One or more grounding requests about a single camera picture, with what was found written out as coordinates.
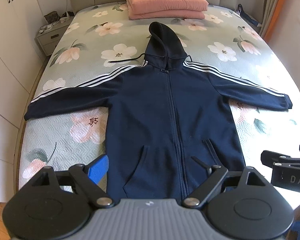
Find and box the navy striped zip hoodie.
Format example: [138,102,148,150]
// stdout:
[25,22,293,201]

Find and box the floral green quilted bedspread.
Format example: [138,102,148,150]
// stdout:
[19,4,300,186]

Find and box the beige bedside nightstand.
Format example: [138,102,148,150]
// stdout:
[36,17,74,56]

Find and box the beige and orange curtain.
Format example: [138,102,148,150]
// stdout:
[259,0,285,42]

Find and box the dark patterned pouch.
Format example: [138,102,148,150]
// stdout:
[44,11,60,24]

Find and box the white built-in wardrobe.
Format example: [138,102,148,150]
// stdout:
[0,0,45,203]

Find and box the folded pink blanket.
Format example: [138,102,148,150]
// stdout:
[126,0,209,20]

